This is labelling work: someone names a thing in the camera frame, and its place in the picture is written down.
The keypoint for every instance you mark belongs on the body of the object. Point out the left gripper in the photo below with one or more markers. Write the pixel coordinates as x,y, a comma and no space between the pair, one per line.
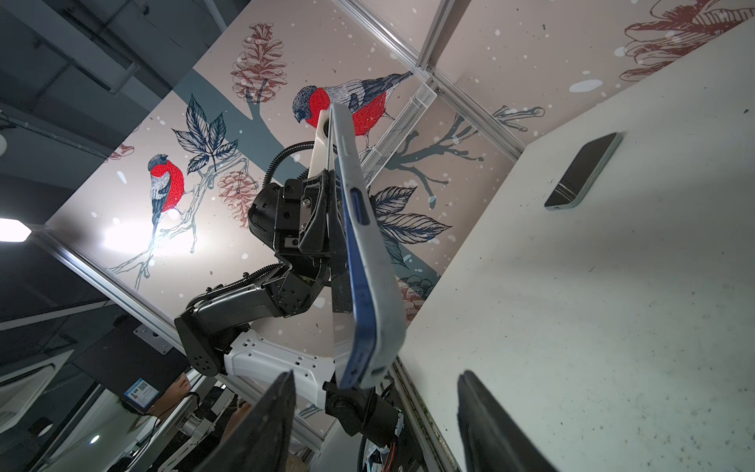
292,219

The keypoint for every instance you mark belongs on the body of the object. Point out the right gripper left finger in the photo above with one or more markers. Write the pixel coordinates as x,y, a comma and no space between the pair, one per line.
261,441

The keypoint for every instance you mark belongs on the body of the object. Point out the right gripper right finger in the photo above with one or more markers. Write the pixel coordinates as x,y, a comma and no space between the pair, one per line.
491,439

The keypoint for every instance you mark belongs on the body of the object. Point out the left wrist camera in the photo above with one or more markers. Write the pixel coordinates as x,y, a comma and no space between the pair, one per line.
321,153

